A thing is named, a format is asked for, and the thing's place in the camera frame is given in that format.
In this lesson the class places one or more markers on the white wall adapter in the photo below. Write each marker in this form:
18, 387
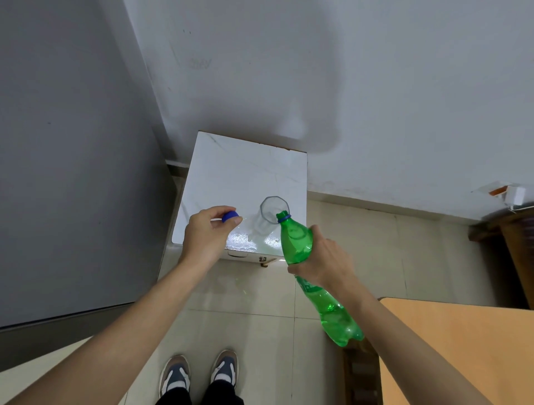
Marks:
515, 196

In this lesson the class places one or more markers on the black trousers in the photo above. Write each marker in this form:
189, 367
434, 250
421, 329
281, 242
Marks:
221, 394

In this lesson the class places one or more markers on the person's left thumb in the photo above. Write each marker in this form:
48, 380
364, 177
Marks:
232, 223

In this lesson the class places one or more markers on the grey and white left shoe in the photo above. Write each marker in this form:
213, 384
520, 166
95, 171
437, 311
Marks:
175, 373

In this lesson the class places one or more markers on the person's right hand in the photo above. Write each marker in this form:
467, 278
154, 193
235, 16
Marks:
327, 263

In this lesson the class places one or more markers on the white marble-top cabinet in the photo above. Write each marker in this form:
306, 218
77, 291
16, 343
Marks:
233, 175

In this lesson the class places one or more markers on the green plastic bottle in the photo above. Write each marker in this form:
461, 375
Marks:
296, 244

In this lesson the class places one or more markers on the person's right forearm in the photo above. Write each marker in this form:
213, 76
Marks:
409, 346

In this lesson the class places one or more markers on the blue bottle cap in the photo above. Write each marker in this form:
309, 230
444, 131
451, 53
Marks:
230, 216

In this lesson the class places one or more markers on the orange and white wall fitting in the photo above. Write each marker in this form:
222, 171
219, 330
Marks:
497, 191

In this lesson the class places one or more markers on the large grey cabinet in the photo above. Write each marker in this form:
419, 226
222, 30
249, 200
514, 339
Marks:
75, 167

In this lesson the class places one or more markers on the person's left hand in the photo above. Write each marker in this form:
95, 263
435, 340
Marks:
202, 242

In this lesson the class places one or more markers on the grey and white shoe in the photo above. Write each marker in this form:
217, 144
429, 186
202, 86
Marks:
175, 373
225, 367

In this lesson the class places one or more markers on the dark wooden furniture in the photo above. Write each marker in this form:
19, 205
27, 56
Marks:
513, 254

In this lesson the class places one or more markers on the dark brown wooden stool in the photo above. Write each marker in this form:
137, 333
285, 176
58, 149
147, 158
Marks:
361, 375

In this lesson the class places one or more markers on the person's right thumb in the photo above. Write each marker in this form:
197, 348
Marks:
315, 238

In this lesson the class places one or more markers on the person's left forearm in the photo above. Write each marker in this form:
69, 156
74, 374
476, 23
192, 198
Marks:
125, 338

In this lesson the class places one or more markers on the grey and white right shoe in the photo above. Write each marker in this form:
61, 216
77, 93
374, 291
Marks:
225, 367

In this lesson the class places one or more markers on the clear drinking glass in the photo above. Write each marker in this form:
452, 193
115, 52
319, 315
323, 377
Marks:
267, 217

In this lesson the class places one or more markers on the metal drawer latch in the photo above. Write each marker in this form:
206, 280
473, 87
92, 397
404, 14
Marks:
265, 261

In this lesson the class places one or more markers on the light wooden table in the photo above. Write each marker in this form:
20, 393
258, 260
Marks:
471, 346

